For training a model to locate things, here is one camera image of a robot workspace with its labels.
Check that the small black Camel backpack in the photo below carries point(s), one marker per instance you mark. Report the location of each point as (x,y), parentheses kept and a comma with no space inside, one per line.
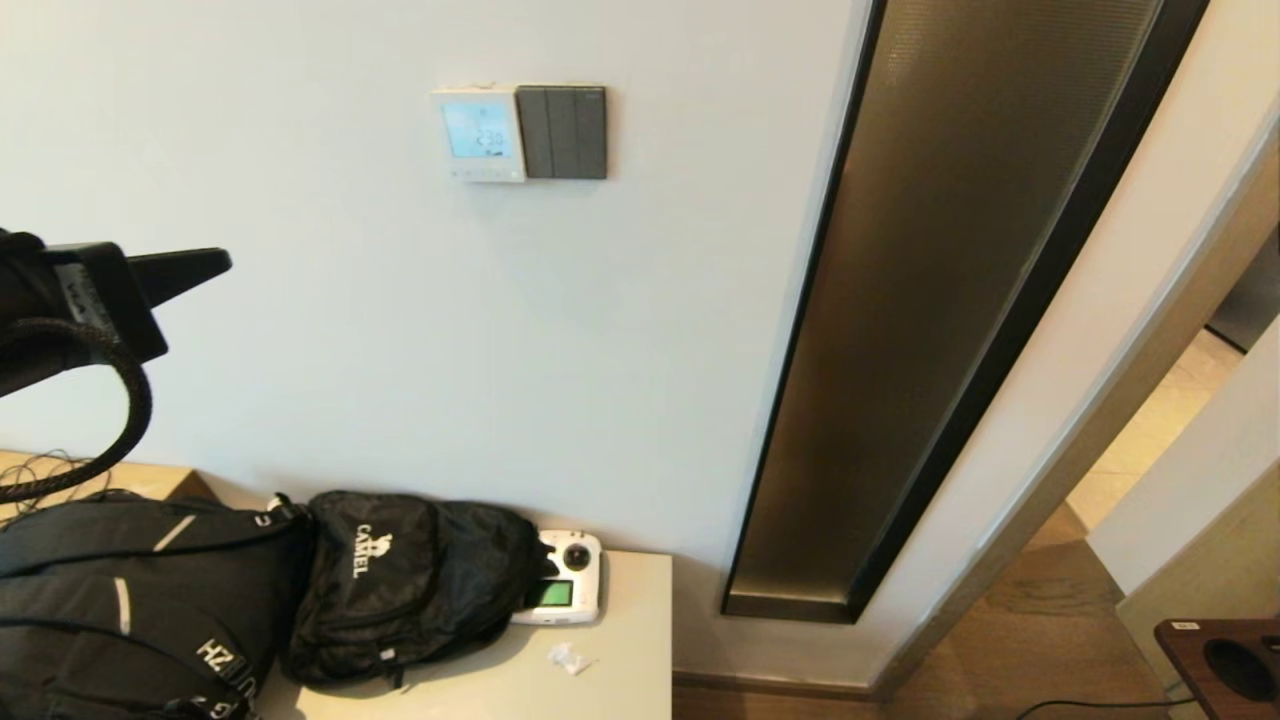
(400,600)

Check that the white wall thermostat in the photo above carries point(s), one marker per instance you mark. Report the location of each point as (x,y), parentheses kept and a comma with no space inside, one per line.
(480,130)

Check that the brown wooden table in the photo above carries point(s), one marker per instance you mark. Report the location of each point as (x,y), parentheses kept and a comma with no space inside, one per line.
(1190,660)

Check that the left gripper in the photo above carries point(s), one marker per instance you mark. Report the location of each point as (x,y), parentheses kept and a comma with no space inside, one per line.
(90,300)

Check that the grey door frame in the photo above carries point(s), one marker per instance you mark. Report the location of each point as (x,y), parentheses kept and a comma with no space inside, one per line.
(1100,420)

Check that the grey wall light switch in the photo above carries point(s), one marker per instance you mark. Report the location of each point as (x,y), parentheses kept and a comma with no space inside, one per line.
(565,132)

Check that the light wooden desk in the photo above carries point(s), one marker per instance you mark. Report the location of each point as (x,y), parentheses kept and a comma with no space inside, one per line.
(150,478)

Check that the white remote controller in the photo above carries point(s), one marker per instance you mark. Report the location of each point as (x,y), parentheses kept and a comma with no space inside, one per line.
(577,583)

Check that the beige cabinet top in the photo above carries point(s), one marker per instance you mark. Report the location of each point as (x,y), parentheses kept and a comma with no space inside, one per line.
(620,640)

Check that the crumpled white wrapper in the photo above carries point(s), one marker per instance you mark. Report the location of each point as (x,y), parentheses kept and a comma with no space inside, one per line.
(570,659)

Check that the large black backpack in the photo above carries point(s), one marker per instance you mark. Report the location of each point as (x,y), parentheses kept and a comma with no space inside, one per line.
(120,600)

